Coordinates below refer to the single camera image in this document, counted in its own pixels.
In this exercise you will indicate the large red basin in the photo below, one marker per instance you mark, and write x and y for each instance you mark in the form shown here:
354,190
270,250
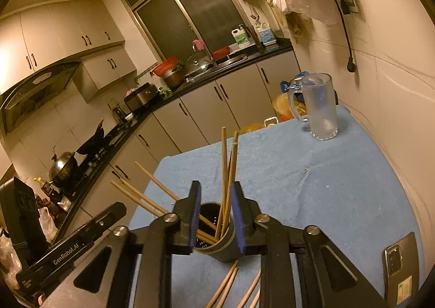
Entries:
165,65

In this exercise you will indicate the wall socket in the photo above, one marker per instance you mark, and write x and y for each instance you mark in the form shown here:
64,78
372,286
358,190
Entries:
348,0

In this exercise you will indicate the clear glass mug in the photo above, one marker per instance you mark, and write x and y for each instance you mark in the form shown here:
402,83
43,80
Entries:
321,107

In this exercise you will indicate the blue tablecloth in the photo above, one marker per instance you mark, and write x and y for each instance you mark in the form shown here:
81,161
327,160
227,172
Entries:
306,199

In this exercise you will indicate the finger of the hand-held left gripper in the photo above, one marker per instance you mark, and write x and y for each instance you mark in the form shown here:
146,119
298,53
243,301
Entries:
112,214

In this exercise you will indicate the metal countertop box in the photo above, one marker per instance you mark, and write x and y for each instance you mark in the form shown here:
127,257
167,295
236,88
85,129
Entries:
141,97

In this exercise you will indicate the green label detergent jug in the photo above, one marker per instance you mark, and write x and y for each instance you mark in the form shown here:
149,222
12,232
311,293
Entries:
243,38

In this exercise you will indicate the beige upper cabinets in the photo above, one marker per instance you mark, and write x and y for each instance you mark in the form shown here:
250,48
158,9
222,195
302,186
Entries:
61,36

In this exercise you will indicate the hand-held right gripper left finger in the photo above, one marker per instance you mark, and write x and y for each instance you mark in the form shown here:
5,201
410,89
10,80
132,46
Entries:
195,223

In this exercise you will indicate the steel wok with lid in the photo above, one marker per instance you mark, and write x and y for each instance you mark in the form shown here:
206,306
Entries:
63,170

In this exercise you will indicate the blue label detergent jug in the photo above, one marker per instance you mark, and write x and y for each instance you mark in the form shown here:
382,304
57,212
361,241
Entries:
265,34

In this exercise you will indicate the dark grey utensil holder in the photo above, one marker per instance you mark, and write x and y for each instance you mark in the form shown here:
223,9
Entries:
222,253

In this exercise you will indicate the pink cloth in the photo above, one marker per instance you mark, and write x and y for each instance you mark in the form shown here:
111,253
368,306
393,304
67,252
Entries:
198,45

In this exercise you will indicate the metal sink faucet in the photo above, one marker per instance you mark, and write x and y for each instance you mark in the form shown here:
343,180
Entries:
208,53

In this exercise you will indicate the gold smartphone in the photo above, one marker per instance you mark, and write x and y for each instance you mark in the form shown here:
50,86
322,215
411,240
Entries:
399,260

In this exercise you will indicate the dark frosted kitchen window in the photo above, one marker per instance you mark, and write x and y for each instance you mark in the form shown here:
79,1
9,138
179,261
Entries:
176,22

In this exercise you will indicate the orange plastic bag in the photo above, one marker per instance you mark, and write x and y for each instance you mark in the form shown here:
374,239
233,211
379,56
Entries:
280,107

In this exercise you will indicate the pile of countertop plastic bags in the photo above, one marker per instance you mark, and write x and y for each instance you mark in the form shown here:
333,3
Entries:
10,253

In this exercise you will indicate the black wok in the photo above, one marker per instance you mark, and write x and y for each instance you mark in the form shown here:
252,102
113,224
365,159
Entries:
93,141

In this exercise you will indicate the brown cooking pot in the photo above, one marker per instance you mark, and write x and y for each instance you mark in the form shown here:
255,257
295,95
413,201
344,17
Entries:
173,79

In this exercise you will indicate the small red basin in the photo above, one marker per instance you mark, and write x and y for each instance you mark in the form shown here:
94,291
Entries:
221,52

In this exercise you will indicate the blue plastic bag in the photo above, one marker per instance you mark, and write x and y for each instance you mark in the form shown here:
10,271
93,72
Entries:
285,85

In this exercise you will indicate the black kitchen counter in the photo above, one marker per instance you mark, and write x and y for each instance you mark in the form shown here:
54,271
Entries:
190,85

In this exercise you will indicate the dark kettle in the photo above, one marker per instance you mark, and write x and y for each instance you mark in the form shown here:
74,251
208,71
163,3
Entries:
119,115

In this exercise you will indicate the glass pot lid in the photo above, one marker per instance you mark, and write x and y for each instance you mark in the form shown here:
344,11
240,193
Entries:
197,64

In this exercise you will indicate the black range hood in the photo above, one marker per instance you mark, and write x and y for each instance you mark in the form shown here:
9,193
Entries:
34,90

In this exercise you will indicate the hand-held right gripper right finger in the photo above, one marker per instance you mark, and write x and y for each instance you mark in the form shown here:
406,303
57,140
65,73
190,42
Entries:
238,223

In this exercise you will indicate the bunch of wooden chopsticks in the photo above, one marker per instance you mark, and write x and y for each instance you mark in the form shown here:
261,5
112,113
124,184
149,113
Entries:
224,158

